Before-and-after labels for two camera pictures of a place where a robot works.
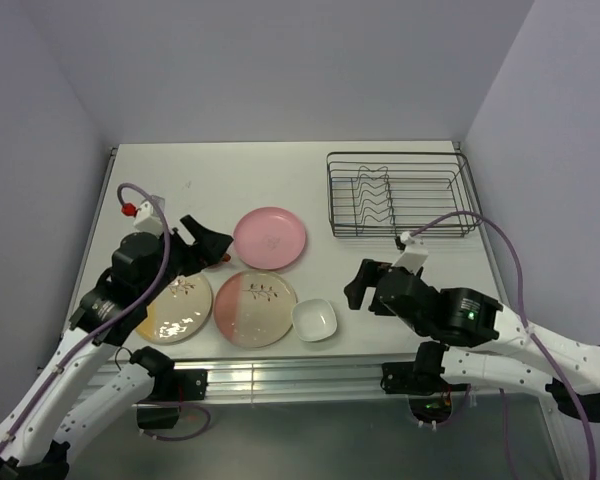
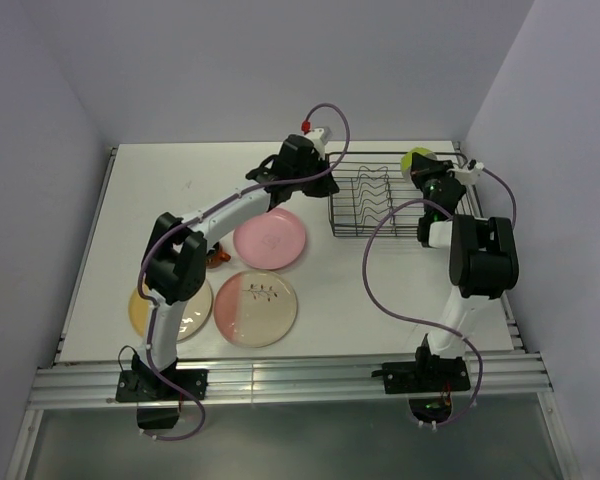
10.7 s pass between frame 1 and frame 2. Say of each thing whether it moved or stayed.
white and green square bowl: moved
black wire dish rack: stayed
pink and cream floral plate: stayed
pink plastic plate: stayed
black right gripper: moved
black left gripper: moved
